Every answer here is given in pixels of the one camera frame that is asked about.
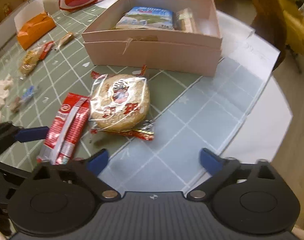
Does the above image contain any round sesame cake packet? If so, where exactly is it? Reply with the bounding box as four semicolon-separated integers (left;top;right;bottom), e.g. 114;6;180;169
89;65;155;141

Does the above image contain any red stick snack packet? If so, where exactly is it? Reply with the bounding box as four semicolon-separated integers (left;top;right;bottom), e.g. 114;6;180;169
36;93;90;165

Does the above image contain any small blue wrapped candy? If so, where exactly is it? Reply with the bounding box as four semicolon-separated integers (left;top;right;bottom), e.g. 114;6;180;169
9;85;40;113

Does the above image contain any clear red biscuit packet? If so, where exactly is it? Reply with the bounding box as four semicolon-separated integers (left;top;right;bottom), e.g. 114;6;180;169
18;41;54;79

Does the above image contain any orange packet in white box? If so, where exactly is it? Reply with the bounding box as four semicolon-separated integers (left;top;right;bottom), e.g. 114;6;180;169
14;0;56;50

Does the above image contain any small wrapped pastry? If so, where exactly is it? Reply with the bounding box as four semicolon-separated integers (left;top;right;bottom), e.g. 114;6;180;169
54;32;74;51

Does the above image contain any pink cardboard box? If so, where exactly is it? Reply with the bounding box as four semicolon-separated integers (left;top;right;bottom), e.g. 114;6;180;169
82;0;222;76

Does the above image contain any brown plush toy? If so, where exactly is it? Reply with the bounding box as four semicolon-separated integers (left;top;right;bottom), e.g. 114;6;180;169
214;0;287;70

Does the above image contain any brown wrapped snack bar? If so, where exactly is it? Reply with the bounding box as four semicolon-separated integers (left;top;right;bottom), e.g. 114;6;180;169
176;8;197;33

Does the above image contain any blue landscape snack packet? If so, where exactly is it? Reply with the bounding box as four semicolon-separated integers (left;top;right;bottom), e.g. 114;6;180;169
115;7;175;30

